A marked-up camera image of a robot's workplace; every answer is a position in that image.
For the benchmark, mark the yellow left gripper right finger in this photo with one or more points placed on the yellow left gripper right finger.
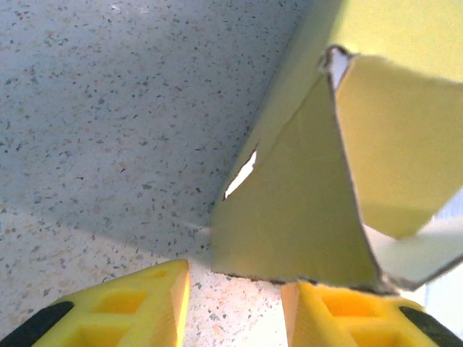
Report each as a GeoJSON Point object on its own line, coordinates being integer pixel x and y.
{"type": "Point", "coordinates": [347, 321]}

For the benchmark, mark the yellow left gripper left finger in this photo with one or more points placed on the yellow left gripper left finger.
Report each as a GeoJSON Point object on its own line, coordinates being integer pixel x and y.
{"type": "Point", "coordinates": [119, 314]}

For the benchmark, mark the yellow paper box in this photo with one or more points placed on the yellow paper box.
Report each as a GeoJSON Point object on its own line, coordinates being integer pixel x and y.
{"type": "Point", "coordinates": [296, 202]}

